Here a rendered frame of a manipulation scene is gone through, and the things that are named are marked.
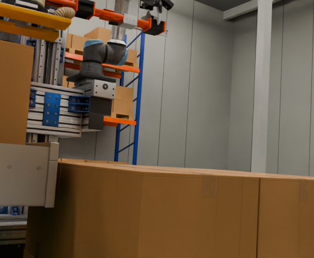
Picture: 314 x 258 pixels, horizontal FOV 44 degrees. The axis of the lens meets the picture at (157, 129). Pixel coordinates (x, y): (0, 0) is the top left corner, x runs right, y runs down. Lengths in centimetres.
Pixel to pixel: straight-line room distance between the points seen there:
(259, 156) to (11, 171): 373
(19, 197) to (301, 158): 1135
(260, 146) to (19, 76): 364
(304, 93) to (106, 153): 620
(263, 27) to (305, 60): 780
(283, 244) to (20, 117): 96
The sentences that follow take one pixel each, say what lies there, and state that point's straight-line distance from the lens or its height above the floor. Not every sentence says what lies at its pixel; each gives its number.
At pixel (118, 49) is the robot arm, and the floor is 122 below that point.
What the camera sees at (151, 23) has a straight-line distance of 187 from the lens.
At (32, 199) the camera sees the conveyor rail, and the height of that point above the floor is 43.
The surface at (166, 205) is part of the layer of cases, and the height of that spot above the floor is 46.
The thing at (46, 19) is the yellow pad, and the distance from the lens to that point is 159.
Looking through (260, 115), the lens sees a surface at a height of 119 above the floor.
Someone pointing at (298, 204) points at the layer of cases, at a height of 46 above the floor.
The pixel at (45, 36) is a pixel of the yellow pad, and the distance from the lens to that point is 179.
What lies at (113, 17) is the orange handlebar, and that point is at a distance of 180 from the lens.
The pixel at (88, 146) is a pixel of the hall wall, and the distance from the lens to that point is 1100.
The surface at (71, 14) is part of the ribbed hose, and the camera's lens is 165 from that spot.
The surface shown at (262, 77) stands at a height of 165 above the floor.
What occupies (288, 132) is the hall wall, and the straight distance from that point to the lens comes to 1263.
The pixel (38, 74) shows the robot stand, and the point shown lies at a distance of 227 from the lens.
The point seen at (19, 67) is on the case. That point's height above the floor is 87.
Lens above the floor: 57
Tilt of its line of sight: 5 degrees up
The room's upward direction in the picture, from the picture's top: 4 degrees clockwise
